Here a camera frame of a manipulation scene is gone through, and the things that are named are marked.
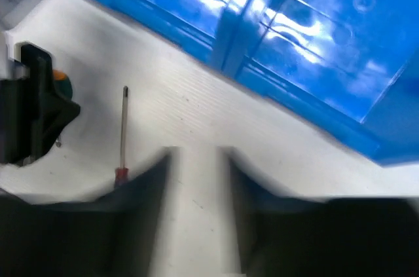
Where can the stubby green screwdriver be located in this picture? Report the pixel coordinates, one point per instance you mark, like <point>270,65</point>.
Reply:
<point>63,84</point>

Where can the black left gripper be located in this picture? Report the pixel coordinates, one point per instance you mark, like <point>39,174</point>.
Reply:
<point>34,112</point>

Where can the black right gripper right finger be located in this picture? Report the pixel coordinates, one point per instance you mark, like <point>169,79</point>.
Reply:
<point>285,235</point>

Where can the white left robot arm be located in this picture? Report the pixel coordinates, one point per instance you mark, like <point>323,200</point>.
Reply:
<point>12,13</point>

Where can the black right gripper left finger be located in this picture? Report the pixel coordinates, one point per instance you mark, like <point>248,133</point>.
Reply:
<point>111,235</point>

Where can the blue red handle screwdriver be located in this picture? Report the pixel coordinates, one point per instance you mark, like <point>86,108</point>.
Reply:
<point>121,172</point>

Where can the blue three-compartment bin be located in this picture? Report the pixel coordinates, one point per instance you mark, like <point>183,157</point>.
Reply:
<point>348,66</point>

